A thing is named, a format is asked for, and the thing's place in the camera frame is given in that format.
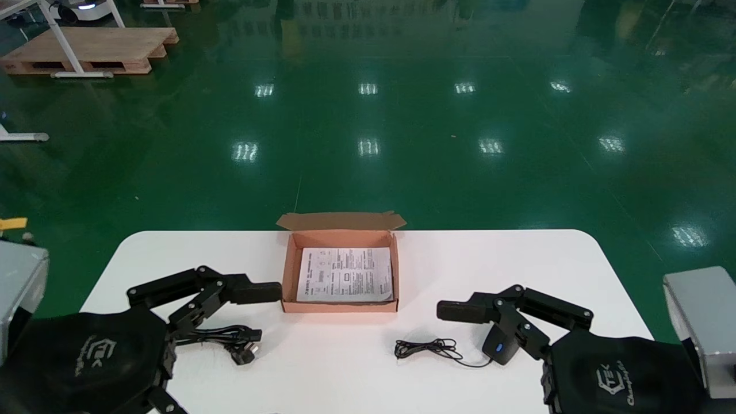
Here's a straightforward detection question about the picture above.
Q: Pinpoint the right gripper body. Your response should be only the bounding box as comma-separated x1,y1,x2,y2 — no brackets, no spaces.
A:
540,331,711,414

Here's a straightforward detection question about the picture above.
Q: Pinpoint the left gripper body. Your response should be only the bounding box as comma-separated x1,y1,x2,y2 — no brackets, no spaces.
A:
0,308,174,414

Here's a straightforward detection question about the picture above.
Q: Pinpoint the large wooden pallet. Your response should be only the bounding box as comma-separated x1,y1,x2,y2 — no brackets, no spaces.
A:
0,26,180,76

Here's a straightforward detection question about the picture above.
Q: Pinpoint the white printed instruction sheet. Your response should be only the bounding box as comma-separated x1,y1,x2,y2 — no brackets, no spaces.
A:
296,247,394,303

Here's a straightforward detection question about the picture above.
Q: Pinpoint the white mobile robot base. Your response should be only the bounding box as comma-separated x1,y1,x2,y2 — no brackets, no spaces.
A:
49,0,116,22

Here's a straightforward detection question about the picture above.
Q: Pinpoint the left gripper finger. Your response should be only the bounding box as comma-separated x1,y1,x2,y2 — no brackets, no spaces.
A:
147,386,188,414
126,266,283,346

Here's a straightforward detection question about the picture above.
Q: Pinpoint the black power cable with plug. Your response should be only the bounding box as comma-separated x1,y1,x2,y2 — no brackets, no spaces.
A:
172,325,264,366

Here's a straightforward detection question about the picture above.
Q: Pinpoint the white metal table frame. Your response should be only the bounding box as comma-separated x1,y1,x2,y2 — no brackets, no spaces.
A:
0,0,126,79

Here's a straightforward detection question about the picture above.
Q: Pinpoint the black wired computer mouse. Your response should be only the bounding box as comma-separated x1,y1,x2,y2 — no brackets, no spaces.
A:
394,322,522,369

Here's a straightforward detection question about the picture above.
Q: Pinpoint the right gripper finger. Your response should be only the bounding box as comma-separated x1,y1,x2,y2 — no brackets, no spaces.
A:
436,285,594,361

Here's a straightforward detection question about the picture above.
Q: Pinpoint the brown cardboard storage box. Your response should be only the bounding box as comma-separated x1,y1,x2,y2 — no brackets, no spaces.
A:
276,211,408,314

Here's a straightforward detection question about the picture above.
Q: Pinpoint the white metal floor foot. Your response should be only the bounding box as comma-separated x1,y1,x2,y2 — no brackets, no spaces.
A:
0,124,50,143

